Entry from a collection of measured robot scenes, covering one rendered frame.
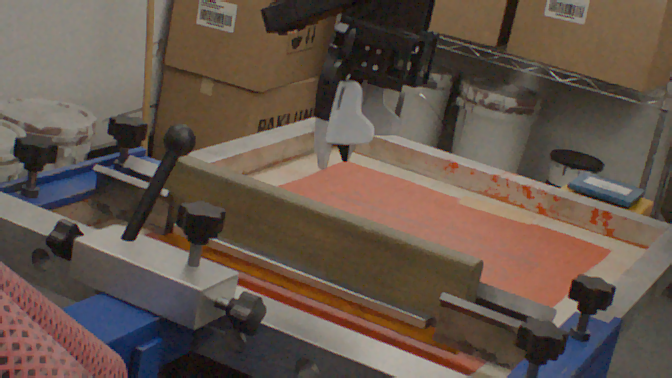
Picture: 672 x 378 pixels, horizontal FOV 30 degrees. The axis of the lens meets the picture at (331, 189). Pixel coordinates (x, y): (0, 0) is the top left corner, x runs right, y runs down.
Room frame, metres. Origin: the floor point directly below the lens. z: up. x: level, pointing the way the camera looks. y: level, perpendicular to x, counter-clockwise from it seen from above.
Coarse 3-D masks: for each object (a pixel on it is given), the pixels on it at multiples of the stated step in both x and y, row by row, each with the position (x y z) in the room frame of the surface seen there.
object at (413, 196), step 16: (320, 176) 1.66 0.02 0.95; (336, 176) 1.68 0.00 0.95; (352, 176) 1.70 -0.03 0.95; (368, 176) 1.71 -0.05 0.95; (384, 176) 1.73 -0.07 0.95; (304, 192) 1.58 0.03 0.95; (320, 192) 1.59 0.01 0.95; (368, 192) 1.64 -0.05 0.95; (384, 192) 1.65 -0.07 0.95; (400, 192) 1.67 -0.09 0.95; (416, 192) 1.68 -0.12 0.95; (432, 192) 1.70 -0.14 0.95; (416, 208) 1.61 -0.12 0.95; (432, 208) 1.62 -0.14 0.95; (448, 208) 1.64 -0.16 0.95; (464, 208) 1.66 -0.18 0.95; (240, 272) 1.25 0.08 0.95; (256, 288) 1.22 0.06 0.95; (272, 288) 1.23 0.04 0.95; (288, 304) 1.19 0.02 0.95
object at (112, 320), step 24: (72, 312) 0.88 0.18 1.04; (96, 312) 0.89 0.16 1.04; (120, 312) 0.90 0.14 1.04; (144, 312) 0.91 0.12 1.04; (96, 336) 0.85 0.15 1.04; (120, 336) 0.86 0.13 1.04; (144, 336) 0.89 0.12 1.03; (168, 336) 0.92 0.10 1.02; (192, 336) 0.96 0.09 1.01; (168, 360) 0.93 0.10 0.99
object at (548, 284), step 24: (456, 216) 1.61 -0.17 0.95; (480, 216) 1.63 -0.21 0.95; (504, 240) 1.55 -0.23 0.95; (528, 240) 1.57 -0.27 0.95; (552, 240) 1.59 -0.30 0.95; (576, 240) 1.61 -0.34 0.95; (552, 264) 1.49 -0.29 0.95; (576, 264) 1.51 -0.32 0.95; (528, 288) 1.39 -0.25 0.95; (552, 288) 1.41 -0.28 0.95; (312, 312) 1.18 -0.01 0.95; (336, 312) 1.20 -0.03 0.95; (384, 336) 1.16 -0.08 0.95; (432, 360) 1.13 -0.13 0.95; (456, 360) 1.14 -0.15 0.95; (480, 360) 1.15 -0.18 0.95
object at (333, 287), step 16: (224, 240) 1.23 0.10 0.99; (240, 256) 1.21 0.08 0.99; (256, 256) 1.21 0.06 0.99; (272, 256) 1.21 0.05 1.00; (288, 272) 1.19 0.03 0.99; (304, 272) 1.19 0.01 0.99; (320, 288) 1.17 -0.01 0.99; (336, 288) 1.17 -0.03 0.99; (352, 288) 1.17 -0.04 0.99; (368, 304) 1.15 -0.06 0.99; (384, 304) 1.15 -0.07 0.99; (400, 320) 1.14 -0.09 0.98; (416, 320) 1.13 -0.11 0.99
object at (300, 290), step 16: (160, 240) 1.28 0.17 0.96; (176, 240) 1.27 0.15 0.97; (208, 256) 1.25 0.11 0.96; (224, 256) 1.25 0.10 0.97; (256, 272) 1.23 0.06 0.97; (288, 288) 1.21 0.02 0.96; (304, 288) 1.21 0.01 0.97; (336, 304) 1.19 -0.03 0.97; (368, 320) 1.18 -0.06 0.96; (384, 320) 1.17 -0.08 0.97; (416, 336) 1.15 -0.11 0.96; (448, 352) 1.14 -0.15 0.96
